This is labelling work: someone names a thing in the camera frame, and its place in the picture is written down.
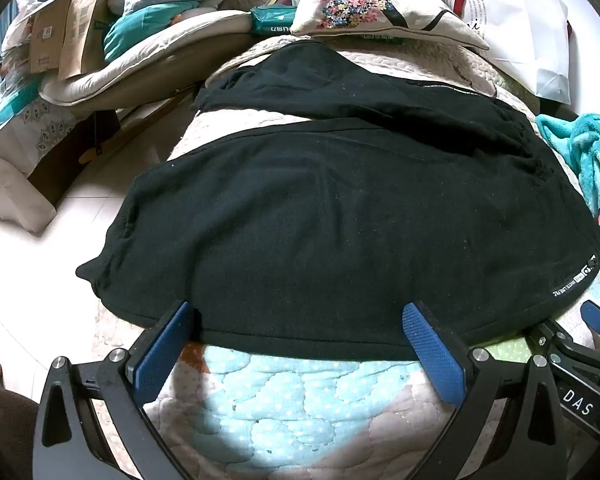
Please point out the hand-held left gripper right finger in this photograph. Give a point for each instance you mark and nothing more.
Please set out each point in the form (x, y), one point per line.
(432, 357)

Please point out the quilted heart-print bedspread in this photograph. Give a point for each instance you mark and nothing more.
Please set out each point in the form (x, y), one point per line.
(300, 400)

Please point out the floral print cushion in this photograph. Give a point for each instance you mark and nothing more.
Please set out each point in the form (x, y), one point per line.
(360, 5)

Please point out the green wipes packet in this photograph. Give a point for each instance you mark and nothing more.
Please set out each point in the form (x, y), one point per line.
(275, 20)

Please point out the cardboard box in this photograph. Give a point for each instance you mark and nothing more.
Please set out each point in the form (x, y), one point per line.
(47, 35)

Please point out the beige padded cushion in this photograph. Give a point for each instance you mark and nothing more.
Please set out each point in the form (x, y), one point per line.
(180, 47)

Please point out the dark wooden bed frame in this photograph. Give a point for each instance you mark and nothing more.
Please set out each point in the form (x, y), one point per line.
(75, 150)

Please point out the black pants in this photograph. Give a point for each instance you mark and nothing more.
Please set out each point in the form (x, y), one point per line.
(330, 210)

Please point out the cardboard boxes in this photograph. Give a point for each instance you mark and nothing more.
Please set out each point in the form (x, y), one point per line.
(85, 25)

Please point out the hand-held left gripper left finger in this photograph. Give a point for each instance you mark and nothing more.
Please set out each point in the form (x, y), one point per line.
(164, 352)

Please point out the dark brown seat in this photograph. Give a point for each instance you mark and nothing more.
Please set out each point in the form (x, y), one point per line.
(5, 435)

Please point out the teal cloth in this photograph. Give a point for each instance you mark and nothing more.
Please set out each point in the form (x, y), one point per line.
(145, 25)

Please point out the leaf-patterned white pillow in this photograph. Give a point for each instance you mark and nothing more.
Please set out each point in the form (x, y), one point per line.
(20, 160)

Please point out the teal fleece blanket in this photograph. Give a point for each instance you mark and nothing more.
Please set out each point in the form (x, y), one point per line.
(595, 160)

